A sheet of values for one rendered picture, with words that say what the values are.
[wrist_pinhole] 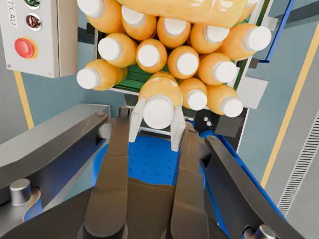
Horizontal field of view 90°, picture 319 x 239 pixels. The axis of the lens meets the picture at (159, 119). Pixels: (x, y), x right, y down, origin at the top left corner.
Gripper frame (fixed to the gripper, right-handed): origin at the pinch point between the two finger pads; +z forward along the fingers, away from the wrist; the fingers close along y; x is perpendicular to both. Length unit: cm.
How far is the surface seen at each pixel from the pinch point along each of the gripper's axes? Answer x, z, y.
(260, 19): 21.1, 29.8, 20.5
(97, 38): 8.0, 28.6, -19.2
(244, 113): -20, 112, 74
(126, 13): 12.5, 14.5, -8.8
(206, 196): -115, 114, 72
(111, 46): 6.8, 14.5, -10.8
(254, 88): 4, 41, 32
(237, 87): 3.8, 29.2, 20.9
